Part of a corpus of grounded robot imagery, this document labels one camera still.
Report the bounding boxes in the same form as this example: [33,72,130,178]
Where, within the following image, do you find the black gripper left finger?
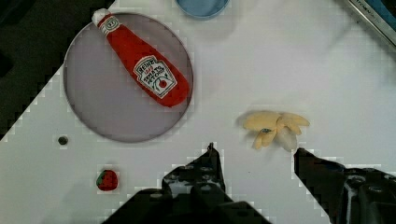
[102,144,271,224]

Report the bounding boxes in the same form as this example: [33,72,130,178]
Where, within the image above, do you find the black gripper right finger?
[293,147,396,224]

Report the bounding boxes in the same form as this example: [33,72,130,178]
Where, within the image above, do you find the yellow plush peeled banana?
[243,111,310,151]

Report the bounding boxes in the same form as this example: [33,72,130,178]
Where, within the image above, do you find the red toy strawberry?
[96,170,119,191]

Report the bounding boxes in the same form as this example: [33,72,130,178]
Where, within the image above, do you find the red plush ketchup bottle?
[92,8,190,107]

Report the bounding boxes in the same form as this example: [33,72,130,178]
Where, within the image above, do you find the grey round plate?
[64,13,194,143]

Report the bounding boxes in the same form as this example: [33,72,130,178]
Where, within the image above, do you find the black toaster oven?
[344,0,396,49]

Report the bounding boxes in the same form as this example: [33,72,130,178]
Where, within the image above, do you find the blue bowl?
[175,0,230,19]

